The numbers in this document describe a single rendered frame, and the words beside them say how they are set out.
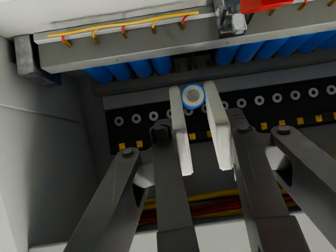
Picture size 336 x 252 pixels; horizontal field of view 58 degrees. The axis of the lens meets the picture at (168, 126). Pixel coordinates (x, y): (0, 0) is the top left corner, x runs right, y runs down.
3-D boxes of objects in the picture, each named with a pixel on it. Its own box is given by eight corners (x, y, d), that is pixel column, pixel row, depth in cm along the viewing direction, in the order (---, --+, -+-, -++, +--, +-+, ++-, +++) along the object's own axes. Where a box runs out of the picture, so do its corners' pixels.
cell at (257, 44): (233, 46, 31) (246, 20, 24) (251, 43, 31) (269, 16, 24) (235, 64, 30) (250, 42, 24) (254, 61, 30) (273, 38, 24)
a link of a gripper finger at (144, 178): (181, 185, 15) (123, 194, 15) (176, 137, 20) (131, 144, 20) (177, 160, 15) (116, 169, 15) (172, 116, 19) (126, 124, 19)
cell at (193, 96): (198, 88, 28) (204, 80, 21) (201, 108, 28) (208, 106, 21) (178, 91, 28) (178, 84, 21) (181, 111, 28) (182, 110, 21)
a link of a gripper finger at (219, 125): (215, 124, 16) (230, 122, 16) (203, 81, 22) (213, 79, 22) (220, 171, 17) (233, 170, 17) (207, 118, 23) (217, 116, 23)
